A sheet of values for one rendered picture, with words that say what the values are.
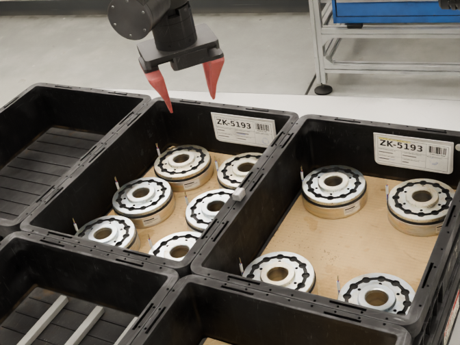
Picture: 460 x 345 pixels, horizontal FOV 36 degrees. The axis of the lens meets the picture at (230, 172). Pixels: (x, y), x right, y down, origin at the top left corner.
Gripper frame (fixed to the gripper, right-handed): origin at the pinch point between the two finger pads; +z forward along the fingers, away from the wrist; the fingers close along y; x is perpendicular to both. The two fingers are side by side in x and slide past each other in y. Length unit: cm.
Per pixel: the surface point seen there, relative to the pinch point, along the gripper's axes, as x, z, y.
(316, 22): 166, 76, 83
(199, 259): -18.0, 13.1, -6.5
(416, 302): -37.0, 13.3, 14.3
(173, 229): 2.3, 23.3, -7.5
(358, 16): 158, 75, 98
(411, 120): 29, 38, 50
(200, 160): 14.6, 20.4, 1.2
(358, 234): -12.9, 23.6, 18.1
